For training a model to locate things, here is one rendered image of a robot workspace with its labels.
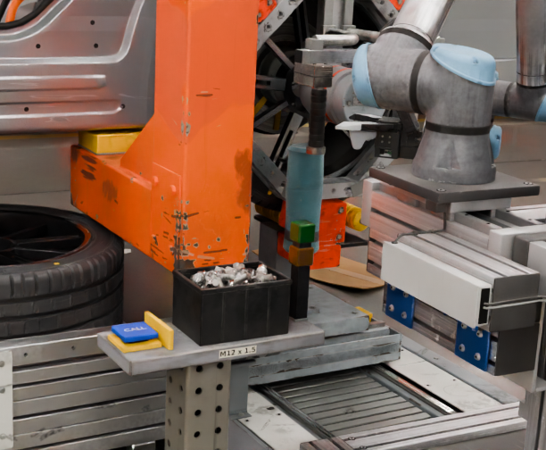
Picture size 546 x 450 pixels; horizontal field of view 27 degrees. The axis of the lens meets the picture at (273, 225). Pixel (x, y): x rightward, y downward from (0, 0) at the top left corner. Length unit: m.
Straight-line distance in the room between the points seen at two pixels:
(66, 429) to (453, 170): 1.01
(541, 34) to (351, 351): 1.12
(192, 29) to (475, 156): 0.63
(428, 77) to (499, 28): 1.38
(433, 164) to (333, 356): 1.13
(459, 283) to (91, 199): 1.27
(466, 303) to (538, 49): 0.75
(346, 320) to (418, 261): 1.22
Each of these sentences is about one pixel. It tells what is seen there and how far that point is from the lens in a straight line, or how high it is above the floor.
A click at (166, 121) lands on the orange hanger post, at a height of 0.84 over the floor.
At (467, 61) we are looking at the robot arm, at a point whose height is 1.03.
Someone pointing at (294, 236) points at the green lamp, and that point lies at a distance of 2.29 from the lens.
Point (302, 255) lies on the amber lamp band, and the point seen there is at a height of 0.59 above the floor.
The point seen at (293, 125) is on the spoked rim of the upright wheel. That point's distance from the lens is 2.88.
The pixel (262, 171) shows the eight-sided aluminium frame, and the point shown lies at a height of 0.66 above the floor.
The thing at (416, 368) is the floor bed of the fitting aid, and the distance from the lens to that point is 3.16.
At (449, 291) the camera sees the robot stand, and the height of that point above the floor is 0.70.
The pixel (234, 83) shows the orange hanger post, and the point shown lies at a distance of 2.31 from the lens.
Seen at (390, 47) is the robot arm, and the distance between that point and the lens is 2.07.
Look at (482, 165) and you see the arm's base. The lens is 2.01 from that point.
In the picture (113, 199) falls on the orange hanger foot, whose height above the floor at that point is 0.60.
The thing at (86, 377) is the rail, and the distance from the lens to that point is 2.43.
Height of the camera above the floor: 1.24
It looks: 15 degrees down
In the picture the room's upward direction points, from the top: 3 degrees clockwise
